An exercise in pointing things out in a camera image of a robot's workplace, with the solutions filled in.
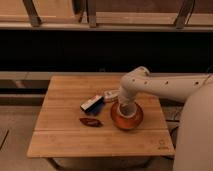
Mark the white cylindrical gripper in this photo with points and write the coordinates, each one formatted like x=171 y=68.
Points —
x=126 y=107

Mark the orange ceramic cup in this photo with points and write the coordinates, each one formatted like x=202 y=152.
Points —
x=126 y=122

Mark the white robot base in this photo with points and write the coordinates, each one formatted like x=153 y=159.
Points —
x=194 y=147

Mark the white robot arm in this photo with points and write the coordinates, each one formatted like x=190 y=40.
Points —
x=194 y=90

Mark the white snack packet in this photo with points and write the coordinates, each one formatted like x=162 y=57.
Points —
x=110 y=95

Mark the dark red snack packet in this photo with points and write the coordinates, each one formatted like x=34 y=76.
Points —
x=91 y=122

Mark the wooden table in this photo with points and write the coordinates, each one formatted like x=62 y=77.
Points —
x=64 y=130

